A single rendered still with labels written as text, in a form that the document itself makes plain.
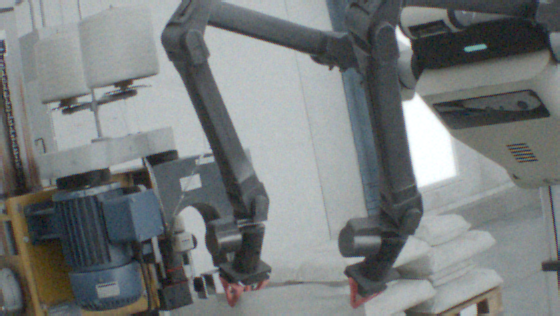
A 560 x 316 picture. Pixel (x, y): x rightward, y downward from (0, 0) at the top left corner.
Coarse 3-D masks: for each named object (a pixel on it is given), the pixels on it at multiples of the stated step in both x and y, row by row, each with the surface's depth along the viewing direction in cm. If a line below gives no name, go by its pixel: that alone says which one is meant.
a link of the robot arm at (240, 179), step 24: (192, 48) 199; (192, 72) 203; (192, 96) 207; (216, 96) 208; (216, 120) 209; (216, 144) 210; (240, 144) 213; (240, 168) 213; (240, 192) 214; (264, 192) 216
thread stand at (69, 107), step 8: (80, 0) 223; (80, 8) 223; (80, 16) 223; (120, 88) 214; (128, 88) 210; (136, 88) 210; (144, 88) 217; (104, 96) 212; (112, 96) 218; (120, 96) 215; (128, 96) 213; (64, 104) 232; (72, 104) 230; (80, 104) 230; (88, 104) 226; (96, 104) 223; (48, 112) 231; (64, 112) 236; (72, 112) 233; (96, 112) 224; (96, 120) 224; (96, 128) 224; (104, 136) 223
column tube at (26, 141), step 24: (0, 24) 214; (0, 96) 214; (24, 96) 218; (0, 120) 213; (24, 120) 217; (0, 144) 213; (24, 144) 217; (0, 168) 212; (24, 168) 216; (0, 192) 212; (24, 192) 216; (0, 240) 216
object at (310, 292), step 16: (272, 288) 225; (288, 288) 224; (304, 288) 223; (320, 288) 219; (224, 304) 231; (240, 304) 225; (256, 304) 210; (272, 304) 207; (288, 304) 206; (304, 304) 205; (320, 304) 204; (336, 304) 203
